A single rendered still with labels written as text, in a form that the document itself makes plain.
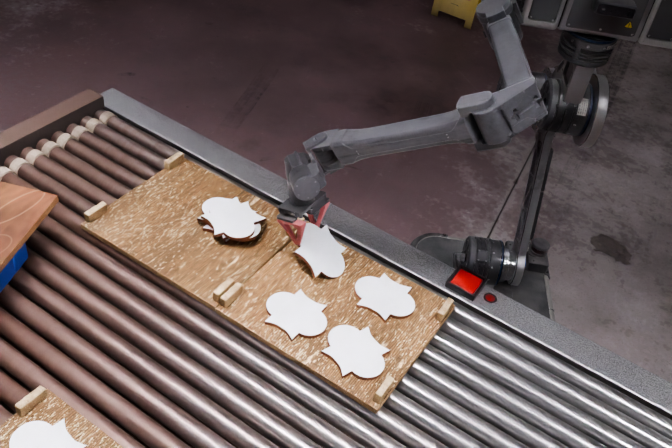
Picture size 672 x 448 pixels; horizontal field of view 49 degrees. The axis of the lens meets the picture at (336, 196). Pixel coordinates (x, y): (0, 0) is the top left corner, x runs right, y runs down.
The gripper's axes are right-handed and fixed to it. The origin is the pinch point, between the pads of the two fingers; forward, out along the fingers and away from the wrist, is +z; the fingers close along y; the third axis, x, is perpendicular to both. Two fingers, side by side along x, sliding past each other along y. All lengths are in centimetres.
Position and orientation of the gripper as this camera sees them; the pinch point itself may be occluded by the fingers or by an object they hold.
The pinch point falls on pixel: (306, 233)
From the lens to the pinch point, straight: 170.5
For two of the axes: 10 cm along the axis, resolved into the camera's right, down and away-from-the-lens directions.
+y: 5.4, -4.6, 7.0
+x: -8.4, -2.1, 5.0
